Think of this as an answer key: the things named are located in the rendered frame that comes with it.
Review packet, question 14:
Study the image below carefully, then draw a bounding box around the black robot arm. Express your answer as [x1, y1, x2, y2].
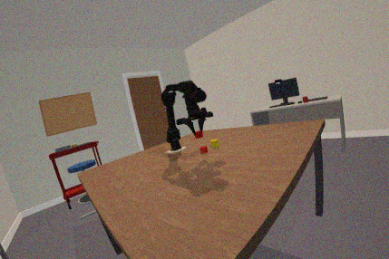
[161, 80, 207, 151]

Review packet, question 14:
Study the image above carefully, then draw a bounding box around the red cube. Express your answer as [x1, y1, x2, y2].
[200, 146, 208, 154]
[195, 130, 203, 139]

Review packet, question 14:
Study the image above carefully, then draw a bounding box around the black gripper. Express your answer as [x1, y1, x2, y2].
[176, 103, 213, 135]

